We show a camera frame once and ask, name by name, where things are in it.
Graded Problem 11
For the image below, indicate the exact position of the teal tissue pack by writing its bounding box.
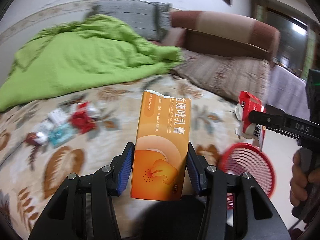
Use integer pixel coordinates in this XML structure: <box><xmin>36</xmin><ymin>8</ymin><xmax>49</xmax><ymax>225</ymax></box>
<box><xmin>49</xmin><ymin>123</ymin><xmax>75</xmax><ymax>148</ymax></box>

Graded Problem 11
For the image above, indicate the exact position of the orange medicine box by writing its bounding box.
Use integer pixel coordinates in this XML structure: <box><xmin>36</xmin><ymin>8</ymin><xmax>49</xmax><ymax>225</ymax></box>
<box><xmin>131</xmin><ymin>90</ymin><xmax>191</xmax><ymax>201</ymax></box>

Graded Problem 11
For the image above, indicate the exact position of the dark red candy wrapper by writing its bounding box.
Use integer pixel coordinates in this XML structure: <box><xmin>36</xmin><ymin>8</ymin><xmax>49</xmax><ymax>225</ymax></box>
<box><xmin>25</xmin><ymin>132</ymin><xmax>41</xmax><ymax>146</ymax></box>

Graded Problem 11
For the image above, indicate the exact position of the blue white box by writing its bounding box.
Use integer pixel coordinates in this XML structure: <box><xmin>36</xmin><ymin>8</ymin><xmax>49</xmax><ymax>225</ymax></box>
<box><xmin>34</xmin><ymin>120</ymin><xmax>54</xmax><ymax>145</ymax></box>

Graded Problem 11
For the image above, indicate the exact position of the person's right hand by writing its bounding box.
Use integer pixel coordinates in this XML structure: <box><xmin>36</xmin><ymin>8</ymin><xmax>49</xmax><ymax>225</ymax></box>
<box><xmin>290</xmin><ymin>151</ymin><xmax>320</xmax><ymax>207</ymax></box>

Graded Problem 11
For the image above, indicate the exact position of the lavender cloth covered table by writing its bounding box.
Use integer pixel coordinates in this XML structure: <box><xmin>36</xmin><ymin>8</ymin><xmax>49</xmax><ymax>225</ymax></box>
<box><xmin>266</xmin><ymin>65</ymin><xmax>310</xmax><ymax>120</ymax></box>

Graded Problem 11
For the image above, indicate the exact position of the red plastic basket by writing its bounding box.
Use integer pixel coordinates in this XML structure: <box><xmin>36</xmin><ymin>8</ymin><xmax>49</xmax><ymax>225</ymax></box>
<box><xmin>218</xmin><ymin>142</ymin><xmax>276</xmax><ymax>197</ymax></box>

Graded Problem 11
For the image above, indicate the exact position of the leaf pattern bed blanket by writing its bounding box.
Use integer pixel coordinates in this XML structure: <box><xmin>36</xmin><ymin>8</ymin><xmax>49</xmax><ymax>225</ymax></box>
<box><xmin>1</xmin><ymin>74</ymin><xmax>239</xmax><ymax>239</ymax></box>

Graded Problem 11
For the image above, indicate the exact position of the brown striped pillow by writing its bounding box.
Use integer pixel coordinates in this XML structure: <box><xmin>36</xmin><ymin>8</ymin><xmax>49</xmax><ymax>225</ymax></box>
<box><xmin>171</xmin><ymin>49</ymin><xmax>271</xmax><ymax>104</ymax></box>

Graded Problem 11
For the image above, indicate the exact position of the white medicine box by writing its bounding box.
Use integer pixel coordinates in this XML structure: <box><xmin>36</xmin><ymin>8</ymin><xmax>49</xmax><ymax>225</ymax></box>
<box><xmin>48</xmin><ymin>108</ymin><xmax>69</xmax><ymax>125</ymax></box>

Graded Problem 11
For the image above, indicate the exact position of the red white crumpled packet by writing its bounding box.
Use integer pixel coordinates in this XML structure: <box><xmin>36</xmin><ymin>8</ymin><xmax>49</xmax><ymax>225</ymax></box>
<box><xmin>74</xmin><ymin>101</ymin><xmax>101</xmax><ymax>119</ymax></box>

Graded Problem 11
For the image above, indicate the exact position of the brown beige headboard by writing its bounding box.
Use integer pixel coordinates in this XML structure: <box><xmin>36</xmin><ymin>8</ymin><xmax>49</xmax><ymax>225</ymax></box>
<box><xmin>160</xmin><ymin>11</ymin><xmax>280</xmax><ymax>63</ymax></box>

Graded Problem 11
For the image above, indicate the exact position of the green quilt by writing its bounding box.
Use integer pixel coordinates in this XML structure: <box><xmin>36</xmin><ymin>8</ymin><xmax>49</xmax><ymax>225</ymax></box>
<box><xmin>1</xmin><ymin>15</ymin><xmax>182</xmax><ymax>111</ymax></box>

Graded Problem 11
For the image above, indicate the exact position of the grey quilted pillow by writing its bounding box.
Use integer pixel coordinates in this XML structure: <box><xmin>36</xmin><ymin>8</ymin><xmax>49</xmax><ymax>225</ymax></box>
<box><xmin>87</xmin><ymin>0</ymin><xmax>171</xmax><ymax>41</ymax></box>

